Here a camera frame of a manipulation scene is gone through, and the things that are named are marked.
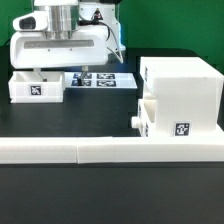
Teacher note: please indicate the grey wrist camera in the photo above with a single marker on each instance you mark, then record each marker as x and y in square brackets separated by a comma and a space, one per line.
[35, 21]

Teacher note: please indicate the white foam border front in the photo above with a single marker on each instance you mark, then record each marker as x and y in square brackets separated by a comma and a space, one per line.
[77, 150]

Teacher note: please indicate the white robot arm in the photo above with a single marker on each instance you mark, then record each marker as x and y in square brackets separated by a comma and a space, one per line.
[66, 33]

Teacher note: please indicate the white marker tag plate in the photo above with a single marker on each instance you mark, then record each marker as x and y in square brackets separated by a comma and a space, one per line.
[101, 80]

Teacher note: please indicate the white front drawer tray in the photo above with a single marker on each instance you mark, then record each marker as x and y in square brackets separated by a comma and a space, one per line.
[144, 121]

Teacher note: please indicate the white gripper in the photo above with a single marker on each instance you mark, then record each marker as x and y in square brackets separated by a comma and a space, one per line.
[32, 50]

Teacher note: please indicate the white drawer tray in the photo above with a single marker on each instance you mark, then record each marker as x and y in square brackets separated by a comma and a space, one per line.
[144, 121]
[27, 87]

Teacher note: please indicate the white drawer cabinet box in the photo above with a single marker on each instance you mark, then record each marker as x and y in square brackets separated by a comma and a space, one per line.
[187, 91]

